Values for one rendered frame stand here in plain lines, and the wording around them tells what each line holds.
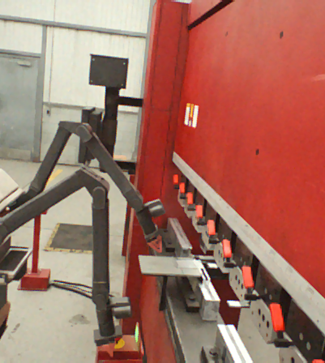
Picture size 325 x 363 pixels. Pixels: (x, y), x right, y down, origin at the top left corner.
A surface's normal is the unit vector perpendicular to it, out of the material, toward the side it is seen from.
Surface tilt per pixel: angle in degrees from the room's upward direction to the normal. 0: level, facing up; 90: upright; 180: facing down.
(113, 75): 90
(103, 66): 90
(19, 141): 90
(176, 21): 90
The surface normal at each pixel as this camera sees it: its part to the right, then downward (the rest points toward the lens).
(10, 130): 0.04, 0.22
